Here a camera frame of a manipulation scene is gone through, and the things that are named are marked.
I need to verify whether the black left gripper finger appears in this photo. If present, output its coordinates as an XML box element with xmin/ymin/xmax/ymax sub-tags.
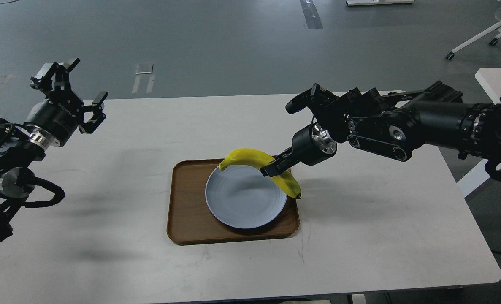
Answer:
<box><xmin>79</xmin><ymin>92</ymin><xmax>109</xmax><ymax>133</ymax></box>
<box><xmin>30</xmin><ymin>58</ymin><xmax>81</xmax><ymax>104</ymax></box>

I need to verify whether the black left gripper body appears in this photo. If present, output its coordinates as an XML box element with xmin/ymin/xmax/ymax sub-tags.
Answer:
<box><xmin>23</xmin><ymin>99</ymin><xmax>83</xmax><ymax>147</ymax></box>

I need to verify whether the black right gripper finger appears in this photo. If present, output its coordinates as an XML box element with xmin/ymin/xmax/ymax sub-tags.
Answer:
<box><xmin>260</xmin><ymin>146</ymin><xmax>302</xmax><ymax>177</ymax></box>

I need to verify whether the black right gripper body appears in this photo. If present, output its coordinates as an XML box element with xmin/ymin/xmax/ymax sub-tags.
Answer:
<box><xmin>281</xmin><ymin>125</ymin><xmax>337</xmax><ymax>166</ymax></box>

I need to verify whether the yellow banana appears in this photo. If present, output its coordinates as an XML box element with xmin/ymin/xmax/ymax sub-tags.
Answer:
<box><xmin>218</xmin><ymin>148</ymin><xmax>302</xmax><ymax>199</ymax></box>

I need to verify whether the light blue plate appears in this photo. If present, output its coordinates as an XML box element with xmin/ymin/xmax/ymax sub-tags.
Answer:
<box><xmin>204</xmin><ymin>165</ymin><xmax>287</xmax><ymax>229</ymax></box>

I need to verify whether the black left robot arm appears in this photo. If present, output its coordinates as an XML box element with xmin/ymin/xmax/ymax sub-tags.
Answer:
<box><xmin>0</xmin><ymin>58</ymin><xmax>108</xmax><ymax>243</ymax></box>

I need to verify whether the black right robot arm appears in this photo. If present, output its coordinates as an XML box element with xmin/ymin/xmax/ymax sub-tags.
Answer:
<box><xmin>259</xmin><ymin>81</ymin><xmax>501</xmax><ymax>181</ymax></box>

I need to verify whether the brown wooden tray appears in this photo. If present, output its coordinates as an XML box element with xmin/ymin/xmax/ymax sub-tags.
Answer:
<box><xmin>167</xmin><ymin>158</ymin><xmax>300</xmax><ymax>246</ymax></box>

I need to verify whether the grey floor tape strip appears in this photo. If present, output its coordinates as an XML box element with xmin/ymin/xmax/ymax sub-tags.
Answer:
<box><xmin>299</xmin><ymin>0</ymin><xmax>323</xmax><ymax>30</ymax></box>

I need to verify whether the white board on floor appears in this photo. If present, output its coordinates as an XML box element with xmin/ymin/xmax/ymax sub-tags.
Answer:
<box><xmin>345</xmin><ymin>0</ymin><xmax>415</xmax><ymax>6</ymax></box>

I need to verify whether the white side table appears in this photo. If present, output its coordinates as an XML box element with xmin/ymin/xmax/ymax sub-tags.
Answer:
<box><xmin>457</xmin><ymin>68</ymin><xmax>501</xmax><ymax>198</ymax></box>

